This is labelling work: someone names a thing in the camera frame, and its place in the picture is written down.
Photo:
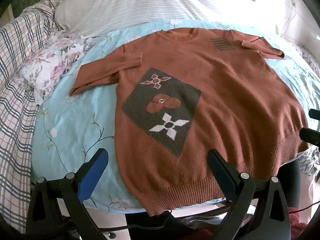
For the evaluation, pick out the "red rug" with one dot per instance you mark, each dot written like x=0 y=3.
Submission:
x=297 y=225

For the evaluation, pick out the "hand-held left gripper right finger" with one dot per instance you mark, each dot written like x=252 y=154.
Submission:
x=223 y=177

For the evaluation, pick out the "light blue floral bed sheet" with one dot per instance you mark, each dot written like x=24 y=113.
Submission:
x=75 y=130

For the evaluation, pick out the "plaid blanket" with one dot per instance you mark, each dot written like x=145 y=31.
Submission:
x=17 y=105

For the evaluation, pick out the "white wall socket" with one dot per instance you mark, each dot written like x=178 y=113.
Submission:
x=294 y=3

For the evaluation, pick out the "person's leg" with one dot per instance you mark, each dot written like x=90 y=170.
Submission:
x=292 y=182

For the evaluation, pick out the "floral patterned cloth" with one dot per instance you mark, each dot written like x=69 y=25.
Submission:
x=310 y=161

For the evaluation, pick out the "white striped pillow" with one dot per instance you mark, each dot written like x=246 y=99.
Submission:
x=150 y=2

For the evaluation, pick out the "floral print pillow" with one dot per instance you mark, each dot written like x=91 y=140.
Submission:
x=52 y=60

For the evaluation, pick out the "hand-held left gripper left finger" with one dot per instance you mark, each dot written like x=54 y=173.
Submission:
x=92 y=176

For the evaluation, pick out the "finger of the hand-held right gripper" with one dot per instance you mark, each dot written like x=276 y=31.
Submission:
x=315 y=112
x=311 y=136

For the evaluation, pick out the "orange knit sweater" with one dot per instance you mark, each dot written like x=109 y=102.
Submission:
x=225 y=92

